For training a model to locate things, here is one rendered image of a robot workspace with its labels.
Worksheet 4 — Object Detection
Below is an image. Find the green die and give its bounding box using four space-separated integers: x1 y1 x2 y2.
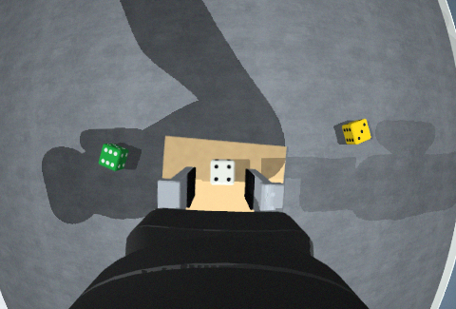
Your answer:
99 144 129 171

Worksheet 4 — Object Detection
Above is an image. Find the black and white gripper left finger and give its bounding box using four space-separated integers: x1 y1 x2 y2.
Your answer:
158 166 196 209

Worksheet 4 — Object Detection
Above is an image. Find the white die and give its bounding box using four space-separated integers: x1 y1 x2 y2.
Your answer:
210 159 235 185

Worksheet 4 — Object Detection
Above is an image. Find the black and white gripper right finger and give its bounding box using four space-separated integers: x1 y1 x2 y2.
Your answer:
244 169 285 212

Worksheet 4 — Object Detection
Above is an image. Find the tan flat mat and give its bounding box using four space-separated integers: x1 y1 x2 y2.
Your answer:
162 136 287 212

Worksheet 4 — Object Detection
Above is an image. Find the yellow die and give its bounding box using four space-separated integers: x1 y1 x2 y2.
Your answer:
342 119 371 145

